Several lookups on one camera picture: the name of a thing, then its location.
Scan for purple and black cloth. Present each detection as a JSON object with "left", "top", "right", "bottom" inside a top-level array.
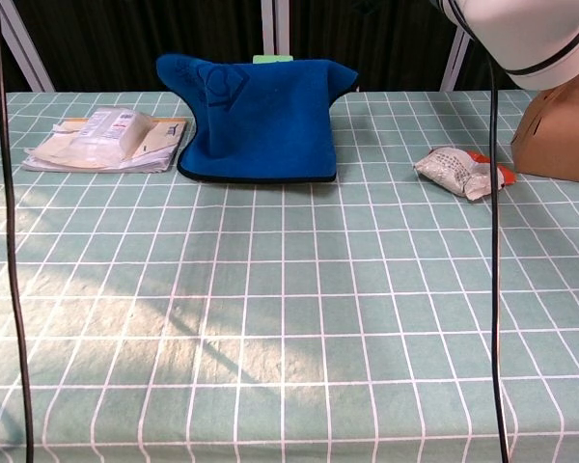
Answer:
[{"left": 154, "top": 52, "right": 360, "bottom": 185}]

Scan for green grid tablecloth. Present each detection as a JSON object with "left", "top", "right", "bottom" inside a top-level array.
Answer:
[{"left": 0, "top": 90, "right": 579, "bottom": 463}]

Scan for green number cube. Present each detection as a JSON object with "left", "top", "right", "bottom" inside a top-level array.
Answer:
[{"left": 251, "top": 53, "right": 295, "bottom": 66}]

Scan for white orange snack packet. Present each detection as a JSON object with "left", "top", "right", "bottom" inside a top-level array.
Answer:
[{"left": 412, "top": 146, "right": 518, "bottom": 202}]

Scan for black curtain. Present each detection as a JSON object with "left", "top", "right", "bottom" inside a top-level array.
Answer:
[
  {"left": 461, "top": 33, "right": 525, "bottom": 92},
  {"left": 0, "top": 0, "right": 266, "bottom": 93},
  {"left": 288, "top": 0, "right": 459, "bottom": 93}
]

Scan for brown paper bag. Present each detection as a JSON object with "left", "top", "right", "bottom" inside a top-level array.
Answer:
[{"left": 510, "top": 67, "right": 579, "bottom": 186}]

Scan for white metal frame post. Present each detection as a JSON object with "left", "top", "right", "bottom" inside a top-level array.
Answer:
[
  {"left": 0, "top": 0, "right": 56, "bottom": 94},
  {"left": 438, "top": 23, "right": 475, "bottom": 93},
  {"left": 261, "top": 0, "right": 291, "bottom": 57}
]

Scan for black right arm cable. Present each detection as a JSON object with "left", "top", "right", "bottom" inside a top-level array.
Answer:
[{"left": 485, "top": 51, "right": 511, "bottom": 463}]

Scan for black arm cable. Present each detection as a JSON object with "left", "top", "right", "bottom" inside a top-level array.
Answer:
[
  {"left": 485, "top": 51, "right": 511, "bottom": 463},
  {"left": 0, "top": 0, "right": 36, "bottom": 463}
]

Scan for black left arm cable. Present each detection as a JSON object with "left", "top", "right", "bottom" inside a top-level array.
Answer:
[{"left": 0, "top": 0, "right": 36, "bottom": 463}]

